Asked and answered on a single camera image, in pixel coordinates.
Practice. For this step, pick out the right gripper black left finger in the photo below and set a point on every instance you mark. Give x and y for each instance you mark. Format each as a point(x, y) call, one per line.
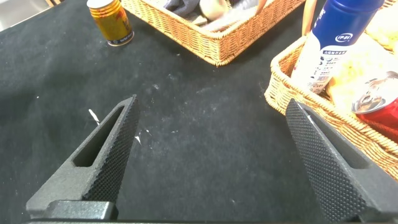
point(109, 161)

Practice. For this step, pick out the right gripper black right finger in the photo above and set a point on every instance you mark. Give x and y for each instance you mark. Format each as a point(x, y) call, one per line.
point(329, 168)

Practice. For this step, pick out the gold red drink can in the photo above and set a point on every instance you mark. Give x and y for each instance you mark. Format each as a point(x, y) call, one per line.
point(113, 25)

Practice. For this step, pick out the rectangular wicker basket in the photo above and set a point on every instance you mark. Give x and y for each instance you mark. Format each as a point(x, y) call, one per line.
point(217, 46)
point(357, 130)

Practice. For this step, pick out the blue white milk bottle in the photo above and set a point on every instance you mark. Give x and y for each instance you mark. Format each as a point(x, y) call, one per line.
point(329, 46)

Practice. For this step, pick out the small cream cup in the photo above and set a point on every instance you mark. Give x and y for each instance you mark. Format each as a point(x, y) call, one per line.
point(214, 9)

